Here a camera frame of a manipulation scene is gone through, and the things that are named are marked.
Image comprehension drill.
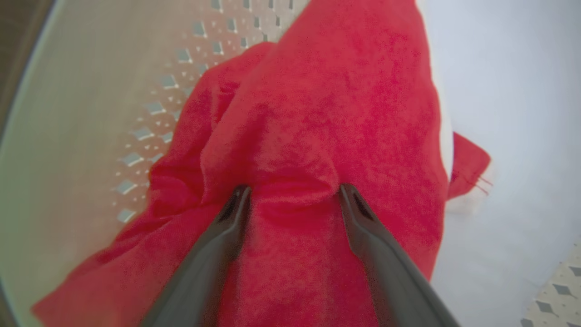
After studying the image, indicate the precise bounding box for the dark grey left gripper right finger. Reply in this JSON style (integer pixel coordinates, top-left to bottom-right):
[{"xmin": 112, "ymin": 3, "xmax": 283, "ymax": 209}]
[{"xmin": 340, "ymin": 183, "xmax": 459, "ymax": 327}]

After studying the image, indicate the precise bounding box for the red basketball jersey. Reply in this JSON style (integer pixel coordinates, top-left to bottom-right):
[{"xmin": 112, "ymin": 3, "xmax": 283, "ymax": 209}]
[{"xmin": 31, "ymin": 0, "xmax": 493, "ymax": 327}]

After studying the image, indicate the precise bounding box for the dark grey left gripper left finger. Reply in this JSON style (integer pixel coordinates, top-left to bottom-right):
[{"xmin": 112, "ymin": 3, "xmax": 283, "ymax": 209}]
[{"xmin": 141, "ymin": 185, "xmax": 253, "ymax": 327}]

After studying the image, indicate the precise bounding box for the white perforated laundry basket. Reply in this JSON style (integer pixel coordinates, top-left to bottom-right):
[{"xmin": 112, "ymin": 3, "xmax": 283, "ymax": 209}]
[{"xmin": 0, "ymin": 0, "xmax": 581, "ymax": 327}]

